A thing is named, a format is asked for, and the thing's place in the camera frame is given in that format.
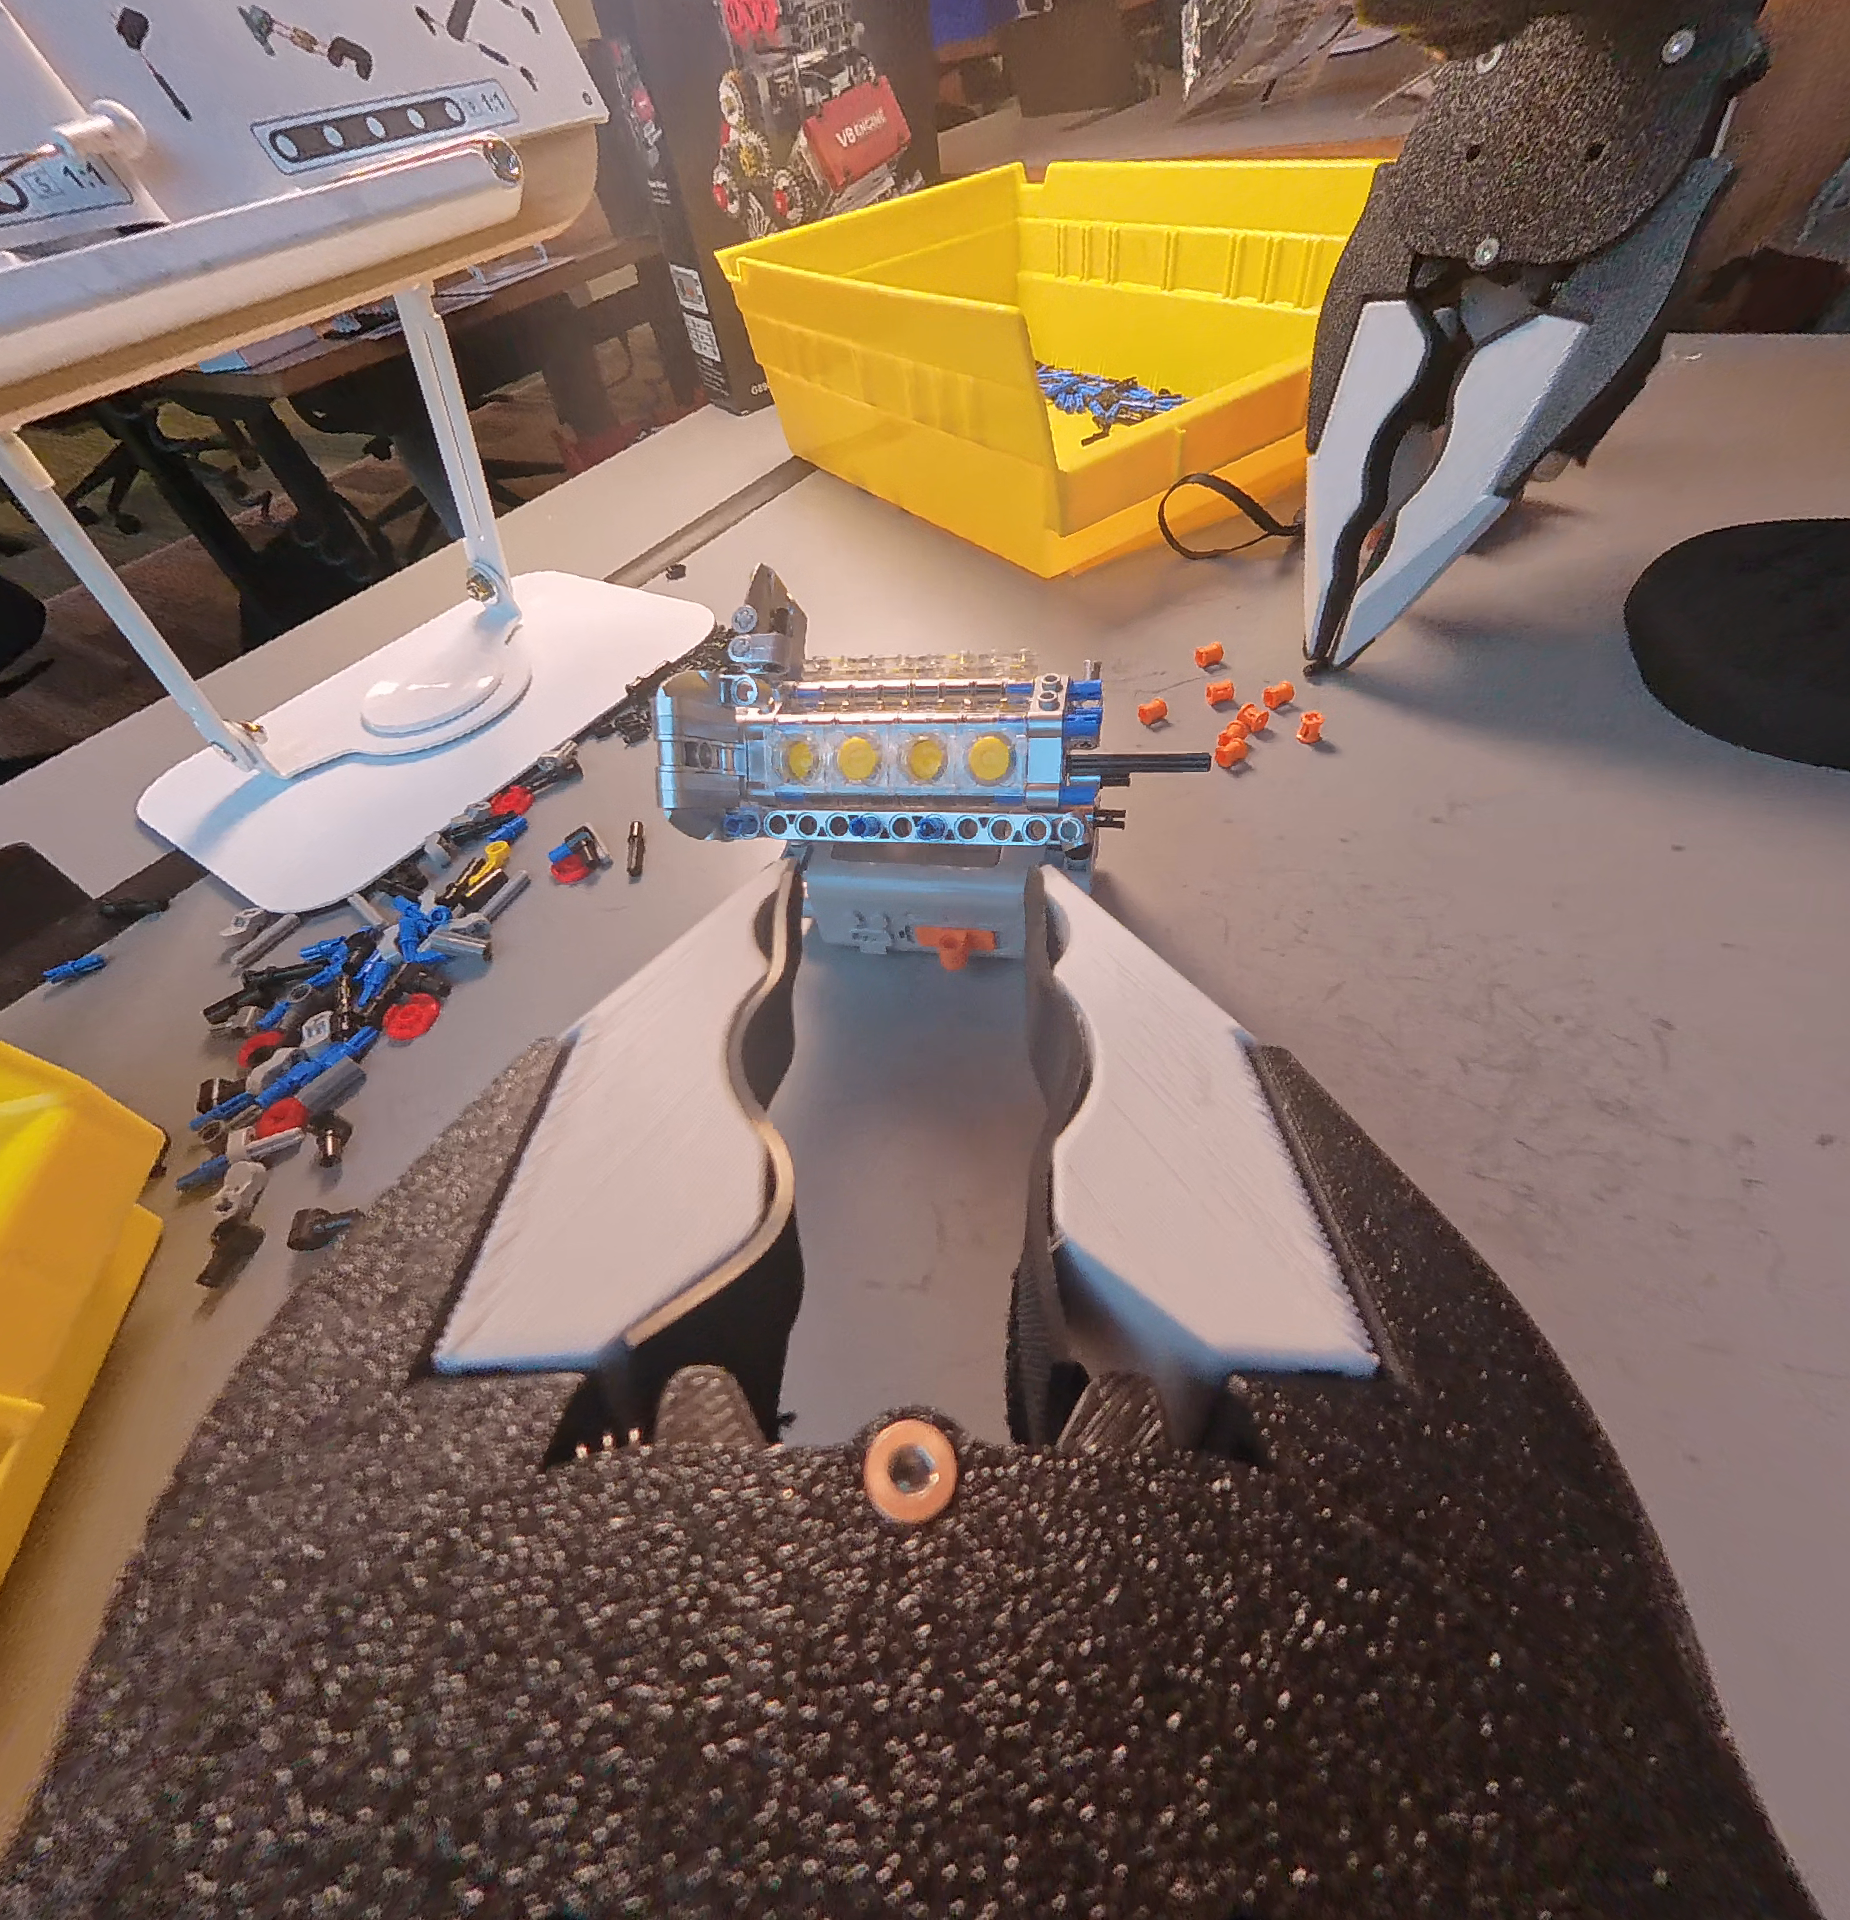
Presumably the pile of coloured brick parts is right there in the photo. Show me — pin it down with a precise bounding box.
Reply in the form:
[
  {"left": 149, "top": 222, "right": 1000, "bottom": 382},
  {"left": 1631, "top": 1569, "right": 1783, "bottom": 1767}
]
[{"left": 41, "top": 735, "right": 656, "bottom": 1293}]

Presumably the grey desk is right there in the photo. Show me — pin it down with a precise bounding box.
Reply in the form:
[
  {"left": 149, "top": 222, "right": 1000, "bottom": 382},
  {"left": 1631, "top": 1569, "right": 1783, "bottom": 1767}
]
[{"left": 0, "top": 329, "right": 1850, "bottom": 1920}]

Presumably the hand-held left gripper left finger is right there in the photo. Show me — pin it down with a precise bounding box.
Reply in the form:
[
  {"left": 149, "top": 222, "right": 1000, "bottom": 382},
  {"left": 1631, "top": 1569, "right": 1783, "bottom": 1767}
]
[{"left": 431, "top": 864, "right": 805, "bottom": 1436}]

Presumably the background desk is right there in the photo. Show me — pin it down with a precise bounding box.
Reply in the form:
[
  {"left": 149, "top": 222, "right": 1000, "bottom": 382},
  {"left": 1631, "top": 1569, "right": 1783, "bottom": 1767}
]
[{"left": 85, "top": 239, "right": 612, "bottom": 648}]

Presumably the black toy set box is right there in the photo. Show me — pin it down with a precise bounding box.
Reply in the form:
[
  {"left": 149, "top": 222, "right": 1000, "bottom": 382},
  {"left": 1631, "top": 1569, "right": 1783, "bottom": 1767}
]
[{"left": 609, "top": 0, "right": 957, "bottom": 408}]

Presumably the black motor cable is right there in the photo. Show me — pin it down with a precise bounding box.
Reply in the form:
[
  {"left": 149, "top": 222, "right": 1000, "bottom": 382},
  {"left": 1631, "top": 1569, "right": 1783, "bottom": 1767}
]
[{"left": 1160, "top": 421, "right": 1316, "bottom": 563}]

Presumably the building instruction booklet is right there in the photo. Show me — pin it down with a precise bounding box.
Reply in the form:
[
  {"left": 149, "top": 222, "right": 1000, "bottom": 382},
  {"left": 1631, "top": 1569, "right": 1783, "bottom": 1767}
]
[{"left": 0, "top": 0, "right": 612, "bottom": 257}]

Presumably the toy brick engine model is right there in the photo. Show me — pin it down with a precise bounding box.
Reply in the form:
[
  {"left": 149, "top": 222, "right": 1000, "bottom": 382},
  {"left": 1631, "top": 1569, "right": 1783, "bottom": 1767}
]
[{"left": 656, "top": 566, "right": 1211, "bottom": 978}]

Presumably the large yellow plastic bin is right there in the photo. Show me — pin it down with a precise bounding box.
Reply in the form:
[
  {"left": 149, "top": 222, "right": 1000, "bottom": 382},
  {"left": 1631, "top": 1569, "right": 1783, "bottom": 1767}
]
[{"left": 0, "top": 1025, "right": 172, "bottom": 1652}]

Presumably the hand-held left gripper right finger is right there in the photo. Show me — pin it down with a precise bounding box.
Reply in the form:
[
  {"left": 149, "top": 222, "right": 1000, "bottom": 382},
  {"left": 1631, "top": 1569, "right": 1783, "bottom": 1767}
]
[{"left": 1007, "top": 871, "right": 1384, "bottom": 1449}]

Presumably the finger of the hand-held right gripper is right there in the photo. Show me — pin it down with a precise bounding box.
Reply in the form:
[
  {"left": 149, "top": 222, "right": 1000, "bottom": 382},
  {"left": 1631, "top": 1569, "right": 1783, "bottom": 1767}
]
[
  {"left": 1307, "top": 285, "right": 1467, "bottom": 667},
  {"left": 1338, "top": 271, "right": 1605, "bottom": 667}
]

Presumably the scatter of blue black pins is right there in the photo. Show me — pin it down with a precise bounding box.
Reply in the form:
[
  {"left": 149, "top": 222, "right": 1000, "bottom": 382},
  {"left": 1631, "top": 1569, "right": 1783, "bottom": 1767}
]
[{"left": 1030, "top": 360, "right": 1191, "bottom": 446}]

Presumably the white book stand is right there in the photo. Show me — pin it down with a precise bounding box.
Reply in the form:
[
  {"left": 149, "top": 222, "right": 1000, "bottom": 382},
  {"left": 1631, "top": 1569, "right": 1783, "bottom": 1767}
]
[{"left": 0, "top": 0, "right": 717, "bottom": 911}]

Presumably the black wrist pad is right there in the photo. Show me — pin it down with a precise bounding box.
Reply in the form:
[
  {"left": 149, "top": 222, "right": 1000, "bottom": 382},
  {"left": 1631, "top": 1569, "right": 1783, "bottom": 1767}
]
[{"left": 1625, "top": 518, "right": 1850, "bottom": 775}]

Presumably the cluster of orange bushes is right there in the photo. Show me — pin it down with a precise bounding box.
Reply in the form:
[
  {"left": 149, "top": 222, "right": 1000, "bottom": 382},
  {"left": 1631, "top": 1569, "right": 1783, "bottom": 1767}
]
[{"left": 1129, "top": 636, "right": 1338, "bottom": 773}]

